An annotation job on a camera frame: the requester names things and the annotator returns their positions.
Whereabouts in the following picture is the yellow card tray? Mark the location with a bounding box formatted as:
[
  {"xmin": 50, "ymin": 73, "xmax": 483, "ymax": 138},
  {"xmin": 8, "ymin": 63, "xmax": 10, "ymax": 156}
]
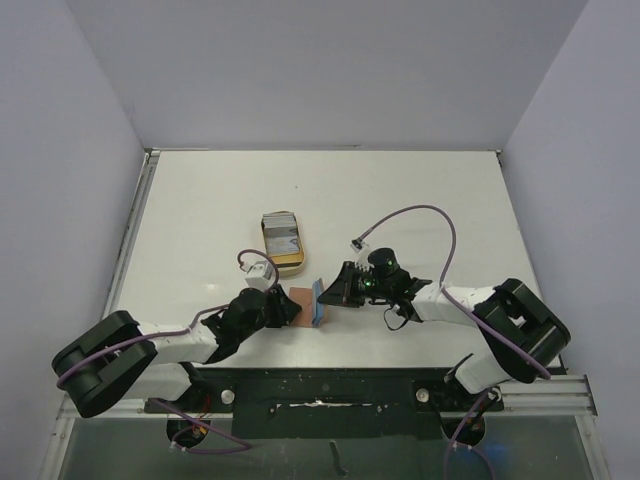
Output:
[{"xmin": 260, "ymin": 211, "xmax": 306, "ymax": 277}]

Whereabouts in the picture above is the aluminium frame rail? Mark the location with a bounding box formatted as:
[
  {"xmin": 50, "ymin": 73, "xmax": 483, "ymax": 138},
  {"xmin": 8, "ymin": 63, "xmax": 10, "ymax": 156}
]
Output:
[{"xmin": 97, "ymin": 149, "xmax": 161, "ymax": 323}]

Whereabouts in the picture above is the black wire loop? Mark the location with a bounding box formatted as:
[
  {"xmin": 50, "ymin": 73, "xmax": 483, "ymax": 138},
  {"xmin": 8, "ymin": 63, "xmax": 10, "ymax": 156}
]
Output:
[{"xmin": 383, "ymin": 302, "xmax": 416, "ymax": 332}]

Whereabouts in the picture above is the silver VIP card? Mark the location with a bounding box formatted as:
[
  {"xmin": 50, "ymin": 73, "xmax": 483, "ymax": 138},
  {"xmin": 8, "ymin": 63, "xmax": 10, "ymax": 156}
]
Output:
[{"xmin": 264, "ymin": 229, "xmax": 301, "ymax": 257}]

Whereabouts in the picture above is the tan leather card holder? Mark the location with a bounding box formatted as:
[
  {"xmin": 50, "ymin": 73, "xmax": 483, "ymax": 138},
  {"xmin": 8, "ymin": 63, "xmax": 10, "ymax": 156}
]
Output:
[{"xmin": 289, "ymin": 278, "xmax": 327, "ymax": 328}]

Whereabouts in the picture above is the stack of grey cards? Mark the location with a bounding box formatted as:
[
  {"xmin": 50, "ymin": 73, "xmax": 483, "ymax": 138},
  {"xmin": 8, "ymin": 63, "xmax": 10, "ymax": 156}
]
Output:
[{"xmin": 261, "ymin": 211, "xmax": 298, "ymax": 231}]

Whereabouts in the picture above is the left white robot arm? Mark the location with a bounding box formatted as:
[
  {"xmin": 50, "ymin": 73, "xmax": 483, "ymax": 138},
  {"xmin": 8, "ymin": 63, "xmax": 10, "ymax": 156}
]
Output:
[{"xmin": 51, "ymin": 285, "xmax": 302, "ymax": 418}]

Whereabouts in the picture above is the purple cable under left base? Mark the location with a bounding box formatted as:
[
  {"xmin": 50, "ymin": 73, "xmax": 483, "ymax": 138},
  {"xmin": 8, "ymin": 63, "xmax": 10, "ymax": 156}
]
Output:
[{"xmin": 149, "ymin": 397, "xmax": 254, "ymax": 455}]

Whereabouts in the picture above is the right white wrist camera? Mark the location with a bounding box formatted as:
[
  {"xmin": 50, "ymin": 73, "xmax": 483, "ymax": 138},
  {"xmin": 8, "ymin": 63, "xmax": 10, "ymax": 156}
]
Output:
[{"xmin": 350, "ymin": 238, "xmax": 371, "ymax": 263}]

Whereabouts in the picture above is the purple cable under base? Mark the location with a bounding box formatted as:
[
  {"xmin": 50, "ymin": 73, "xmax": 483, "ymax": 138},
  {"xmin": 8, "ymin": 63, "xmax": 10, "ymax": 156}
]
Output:
[
  {"xmin": 442, "ymin": 394, "xmax": 498, "ymax": 480},
  {"xmin": 149, "ymin": 397, "xmax": 254, "ymax": 455}
]

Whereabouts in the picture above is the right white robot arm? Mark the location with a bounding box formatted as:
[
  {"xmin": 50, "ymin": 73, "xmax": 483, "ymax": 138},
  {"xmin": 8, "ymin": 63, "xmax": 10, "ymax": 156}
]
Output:
[{"xmin": 318, "ymin": 247, "xmax": 571, "ymax": 409}]

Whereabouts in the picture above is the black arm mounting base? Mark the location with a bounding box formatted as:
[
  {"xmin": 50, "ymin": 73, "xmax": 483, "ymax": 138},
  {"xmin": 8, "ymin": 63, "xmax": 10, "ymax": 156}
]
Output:
[{"xmin": 172, "ymin": 367, "xmax": 504, "ymax": 440}]

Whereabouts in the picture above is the purple cable under right base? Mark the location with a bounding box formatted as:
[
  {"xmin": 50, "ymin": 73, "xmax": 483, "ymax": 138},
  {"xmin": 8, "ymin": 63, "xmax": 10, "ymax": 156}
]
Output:
[{"xmin": 442, "ymin": 394, "xmax": 498, "ymax": 480}]

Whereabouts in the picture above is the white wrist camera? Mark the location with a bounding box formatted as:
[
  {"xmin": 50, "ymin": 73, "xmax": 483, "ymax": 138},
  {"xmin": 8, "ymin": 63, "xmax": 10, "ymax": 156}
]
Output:
[
  {"xmin": 242, "ymin": 260, "xmax": 277, "ymax": 292},
  {"xmin": 350, "ymin": 238, "xmax": 371, "ymax": 263}
]

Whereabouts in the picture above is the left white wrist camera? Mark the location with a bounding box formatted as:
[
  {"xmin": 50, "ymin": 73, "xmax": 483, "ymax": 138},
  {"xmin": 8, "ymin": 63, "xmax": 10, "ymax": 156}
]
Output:
[{"xmin": 242, "ymin": 260, "xmax": 277, "ymax": 292}]

